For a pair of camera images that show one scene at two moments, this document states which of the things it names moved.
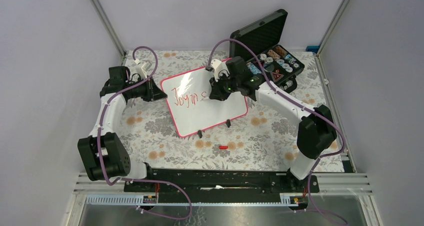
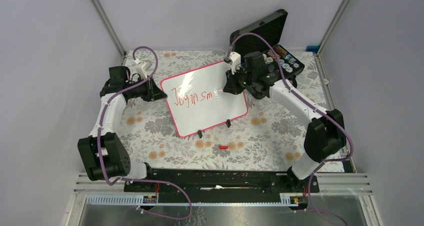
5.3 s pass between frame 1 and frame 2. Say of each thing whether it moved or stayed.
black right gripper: moved
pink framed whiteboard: stayed
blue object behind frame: stayed
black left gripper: stayed
